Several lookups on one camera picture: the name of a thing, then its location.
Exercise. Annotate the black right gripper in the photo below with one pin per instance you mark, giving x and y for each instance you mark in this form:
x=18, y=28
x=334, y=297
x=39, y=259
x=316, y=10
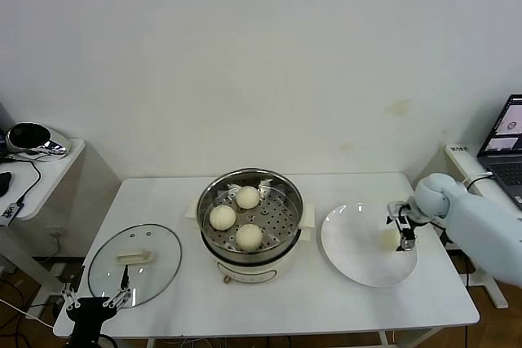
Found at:
x=412, y=221

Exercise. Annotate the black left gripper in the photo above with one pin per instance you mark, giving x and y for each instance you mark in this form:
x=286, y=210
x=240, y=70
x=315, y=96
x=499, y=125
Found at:
x=87, y=309

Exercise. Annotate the white steamed baozi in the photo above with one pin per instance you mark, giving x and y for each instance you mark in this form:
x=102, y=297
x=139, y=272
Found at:
x=249, y=237
x=222, y=217
x=388, y=240
x=247, y=197

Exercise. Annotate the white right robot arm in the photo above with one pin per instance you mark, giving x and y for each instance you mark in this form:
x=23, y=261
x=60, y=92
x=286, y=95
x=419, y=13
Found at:
x=481, y=225

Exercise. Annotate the perforated steel steamer basket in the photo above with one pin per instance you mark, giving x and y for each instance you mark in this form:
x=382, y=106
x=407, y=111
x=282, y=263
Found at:
x=277, y=225

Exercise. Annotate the white round plate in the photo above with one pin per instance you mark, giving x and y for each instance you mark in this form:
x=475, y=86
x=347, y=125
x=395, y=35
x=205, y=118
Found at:
x=355, y=242

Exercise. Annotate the glass pot lid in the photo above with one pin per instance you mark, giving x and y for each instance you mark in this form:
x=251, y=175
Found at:
x=159, y=258

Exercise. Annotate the white side table with sticker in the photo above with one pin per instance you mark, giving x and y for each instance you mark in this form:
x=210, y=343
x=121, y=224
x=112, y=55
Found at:
x=461, y=160

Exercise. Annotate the white label sticker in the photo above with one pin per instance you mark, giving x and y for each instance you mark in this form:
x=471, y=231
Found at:
x=457, y=149

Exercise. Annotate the dark grey open laptop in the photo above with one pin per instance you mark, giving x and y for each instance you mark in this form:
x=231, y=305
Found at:
x=501, y=168

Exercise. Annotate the black computer mouse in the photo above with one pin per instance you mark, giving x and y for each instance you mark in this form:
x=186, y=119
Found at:
x=4, y=183

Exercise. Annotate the white electric cooking pot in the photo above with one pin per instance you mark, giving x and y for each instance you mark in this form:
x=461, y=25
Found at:
x=253, y=272

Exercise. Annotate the shiny chrome helmet-shaped device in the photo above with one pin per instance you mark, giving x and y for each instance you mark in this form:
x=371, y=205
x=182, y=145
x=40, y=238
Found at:
x=28, y=138

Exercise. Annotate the black open laptop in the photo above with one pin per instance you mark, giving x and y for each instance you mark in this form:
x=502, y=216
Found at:
x=2, y=128

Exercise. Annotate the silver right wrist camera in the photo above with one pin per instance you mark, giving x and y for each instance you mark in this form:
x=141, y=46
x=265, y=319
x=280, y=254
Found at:
x=395, y=206

